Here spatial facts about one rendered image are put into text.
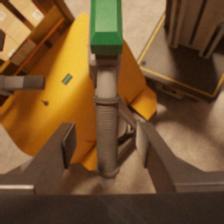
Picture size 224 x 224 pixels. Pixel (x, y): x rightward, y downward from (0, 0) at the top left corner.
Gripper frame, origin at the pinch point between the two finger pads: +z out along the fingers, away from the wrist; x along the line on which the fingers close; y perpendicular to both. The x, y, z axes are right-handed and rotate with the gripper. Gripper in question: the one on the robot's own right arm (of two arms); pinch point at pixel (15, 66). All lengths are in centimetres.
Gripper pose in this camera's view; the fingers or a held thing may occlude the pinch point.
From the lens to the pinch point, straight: 30.6
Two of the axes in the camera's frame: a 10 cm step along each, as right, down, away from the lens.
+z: 10.0, 0.0, 0.2
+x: 0.2, -2.2, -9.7
